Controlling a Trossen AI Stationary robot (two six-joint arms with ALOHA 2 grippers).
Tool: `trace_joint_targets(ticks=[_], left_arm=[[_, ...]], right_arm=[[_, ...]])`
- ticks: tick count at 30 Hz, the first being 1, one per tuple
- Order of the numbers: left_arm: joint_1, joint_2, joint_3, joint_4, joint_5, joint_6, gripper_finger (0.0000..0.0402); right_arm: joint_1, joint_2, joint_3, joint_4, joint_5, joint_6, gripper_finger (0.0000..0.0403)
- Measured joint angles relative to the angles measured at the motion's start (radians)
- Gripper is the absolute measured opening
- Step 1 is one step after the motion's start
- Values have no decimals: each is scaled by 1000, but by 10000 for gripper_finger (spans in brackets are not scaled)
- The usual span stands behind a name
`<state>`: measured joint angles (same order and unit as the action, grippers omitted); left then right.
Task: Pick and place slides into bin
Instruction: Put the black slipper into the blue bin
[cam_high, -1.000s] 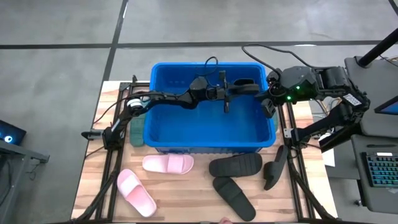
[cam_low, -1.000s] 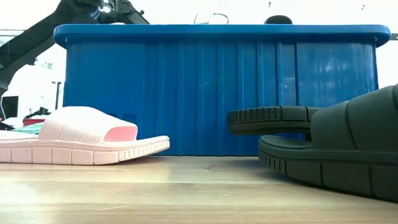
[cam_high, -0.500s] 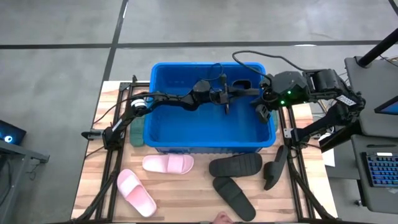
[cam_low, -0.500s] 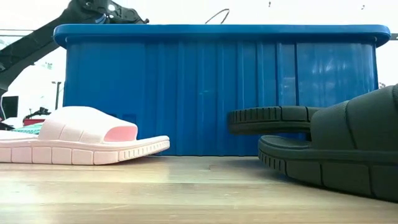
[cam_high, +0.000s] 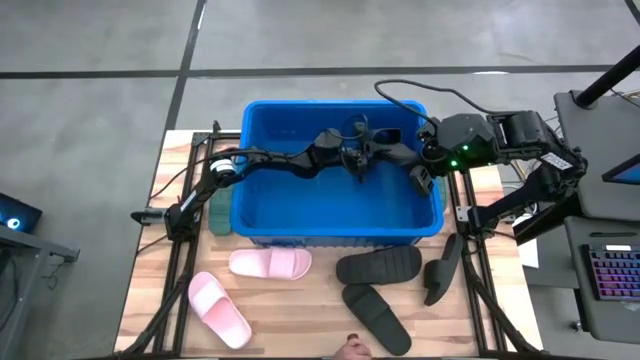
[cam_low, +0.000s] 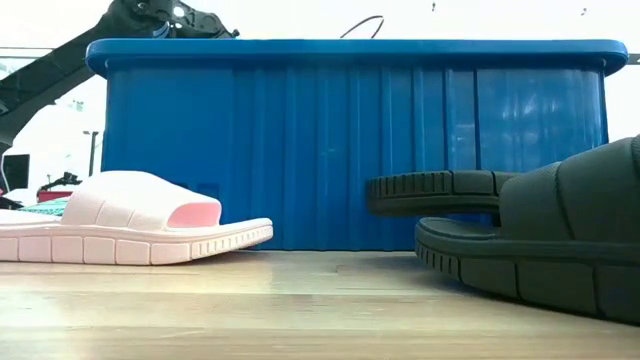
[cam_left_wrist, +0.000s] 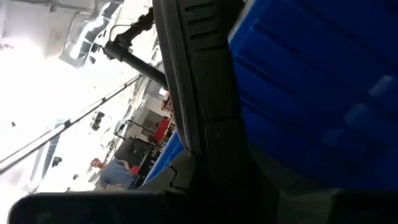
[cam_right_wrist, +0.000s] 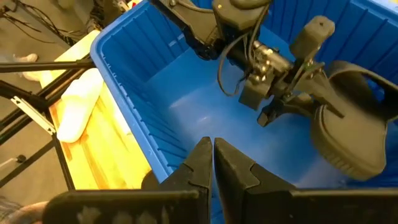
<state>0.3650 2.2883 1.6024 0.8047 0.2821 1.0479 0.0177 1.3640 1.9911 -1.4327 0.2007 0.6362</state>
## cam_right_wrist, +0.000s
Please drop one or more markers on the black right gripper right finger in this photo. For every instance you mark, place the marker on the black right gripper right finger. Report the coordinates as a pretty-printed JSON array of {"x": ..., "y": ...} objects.
[{"x": 248, "y": 199}]

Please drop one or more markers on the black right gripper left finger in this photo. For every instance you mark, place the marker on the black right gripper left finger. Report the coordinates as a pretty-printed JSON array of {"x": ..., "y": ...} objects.
[{"x": 186, "y": 202}]

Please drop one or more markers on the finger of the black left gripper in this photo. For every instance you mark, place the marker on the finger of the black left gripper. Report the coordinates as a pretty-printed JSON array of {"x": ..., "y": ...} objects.
[
  {"x": 292, "y": 106},
  {"x": 314, "y": 31}
]

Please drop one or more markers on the black rubber slide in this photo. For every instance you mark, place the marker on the black rubber slide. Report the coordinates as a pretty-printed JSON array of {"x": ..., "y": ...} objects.
[{"x": 351, "y": 143}]

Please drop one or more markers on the green rubber slide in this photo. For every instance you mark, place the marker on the green rubber slide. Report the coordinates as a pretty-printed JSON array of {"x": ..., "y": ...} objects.
[{"x": 77, "y": 105}]

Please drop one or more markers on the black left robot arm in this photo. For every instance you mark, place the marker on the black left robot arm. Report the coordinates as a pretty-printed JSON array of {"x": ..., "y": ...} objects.
[{"x": 192, "y": 25}]

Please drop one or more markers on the blue plastic bin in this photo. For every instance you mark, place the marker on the blue plastic bin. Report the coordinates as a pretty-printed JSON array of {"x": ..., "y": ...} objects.
[{"x": 192, "y": 102}]

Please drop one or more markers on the person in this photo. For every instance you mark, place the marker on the person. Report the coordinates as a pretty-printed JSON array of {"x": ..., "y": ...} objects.
[{"x": 21, "y": 214}]

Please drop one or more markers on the person's foot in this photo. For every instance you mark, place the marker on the person's foot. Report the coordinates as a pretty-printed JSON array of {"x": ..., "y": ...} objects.
[{"x": 28, "y": 58}]

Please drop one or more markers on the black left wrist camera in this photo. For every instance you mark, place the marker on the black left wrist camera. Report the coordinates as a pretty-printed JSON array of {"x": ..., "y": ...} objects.
[{"x": 255, "y": 93}]

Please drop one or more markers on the black aluminium rig frame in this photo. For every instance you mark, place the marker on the black aluminium rig frame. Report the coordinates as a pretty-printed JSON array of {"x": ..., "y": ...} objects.
[{"x": 46, "y": 66}]

